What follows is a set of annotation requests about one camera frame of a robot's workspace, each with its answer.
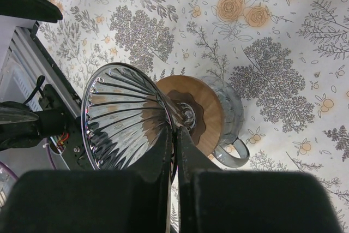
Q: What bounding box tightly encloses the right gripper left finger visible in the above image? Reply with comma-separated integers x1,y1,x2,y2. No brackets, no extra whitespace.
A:
119,128,172,184

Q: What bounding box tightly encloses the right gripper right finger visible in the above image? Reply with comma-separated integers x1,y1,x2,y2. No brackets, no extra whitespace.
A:
177,127,218,187

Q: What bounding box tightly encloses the clear glass dripper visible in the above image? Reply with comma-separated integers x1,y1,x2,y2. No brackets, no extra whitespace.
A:
81,63,196,170

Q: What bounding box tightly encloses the grey glass server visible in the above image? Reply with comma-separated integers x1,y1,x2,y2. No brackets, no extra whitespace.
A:
201,76,250,168

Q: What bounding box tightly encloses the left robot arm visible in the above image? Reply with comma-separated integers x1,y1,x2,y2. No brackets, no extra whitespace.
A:
1,0,63,23

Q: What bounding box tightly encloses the floral table mat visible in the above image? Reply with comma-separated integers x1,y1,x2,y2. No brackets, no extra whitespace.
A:
37,0,348,232

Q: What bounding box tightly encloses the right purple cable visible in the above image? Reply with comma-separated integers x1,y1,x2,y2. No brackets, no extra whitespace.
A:
0,142,58,182

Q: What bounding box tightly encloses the white cable duct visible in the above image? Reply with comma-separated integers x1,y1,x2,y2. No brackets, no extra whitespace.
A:
1,68,34,104

